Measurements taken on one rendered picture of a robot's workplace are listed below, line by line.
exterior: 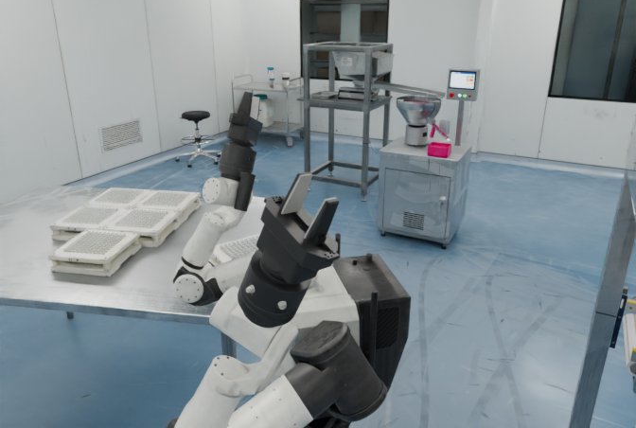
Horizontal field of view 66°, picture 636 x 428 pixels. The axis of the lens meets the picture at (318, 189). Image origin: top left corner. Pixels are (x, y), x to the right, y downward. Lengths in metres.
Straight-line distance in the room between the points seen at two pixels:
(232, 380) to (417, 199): 3.34
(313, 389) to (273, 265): 0.30
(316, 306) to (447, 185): 2.97
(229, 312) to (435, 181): 3.27
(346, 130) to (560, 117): 2.79
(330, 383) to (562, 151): 5.92
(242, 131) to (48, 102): 4.46
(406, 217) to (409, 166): 0.43
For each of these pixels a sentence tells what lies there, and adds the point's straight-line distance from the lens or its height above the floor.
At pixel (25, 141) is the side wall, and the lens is 5.51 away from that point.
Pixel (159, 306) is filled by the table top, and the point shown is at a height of 0.87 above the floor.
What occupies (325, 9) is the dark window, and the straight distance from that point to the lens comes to 7.21.
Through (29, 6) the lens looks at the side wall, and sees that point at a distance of 5.54.
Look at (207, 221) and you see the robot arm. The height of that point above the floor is 1.31.
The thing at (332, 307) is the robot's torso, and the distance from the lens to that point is 1.01.
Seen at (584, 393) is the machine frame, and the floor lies 0.55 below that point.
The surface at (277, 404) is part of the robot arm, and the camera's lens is 0.89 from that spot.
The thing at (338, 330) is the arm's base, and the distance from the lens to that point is 0.90.
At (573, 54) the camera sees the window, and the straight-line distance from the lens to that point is 6.46.
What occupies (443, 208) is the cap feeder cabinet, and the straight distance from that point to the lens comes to 3.97.
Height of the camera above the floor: 1.81
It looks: 20 degrees down
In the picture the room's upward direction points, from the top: straight up
